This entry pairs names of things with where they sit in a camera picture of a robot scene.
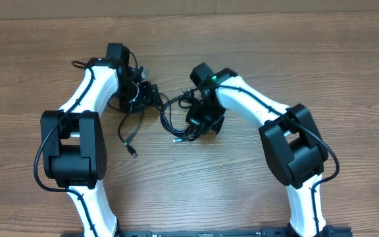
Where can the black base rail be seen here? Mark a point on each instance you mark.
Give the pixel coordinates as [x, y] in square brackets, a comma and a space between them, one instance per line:
[206, 233]

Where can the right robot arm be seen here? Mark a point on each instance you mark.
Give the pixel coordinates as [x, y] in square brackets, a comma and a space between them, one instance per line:
[291, 142]

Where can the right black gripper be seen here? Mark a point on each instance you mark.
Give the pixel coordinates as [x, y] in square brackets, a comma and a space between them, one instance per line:
[199, 127]

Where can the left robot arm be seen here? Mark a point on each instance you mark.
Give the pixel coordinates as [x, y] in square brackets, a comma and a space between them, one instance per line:
[72, 157]

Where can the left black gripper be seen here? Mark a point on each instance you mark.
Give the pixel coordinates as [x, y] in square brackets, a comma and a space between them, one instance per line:
[149, 97]

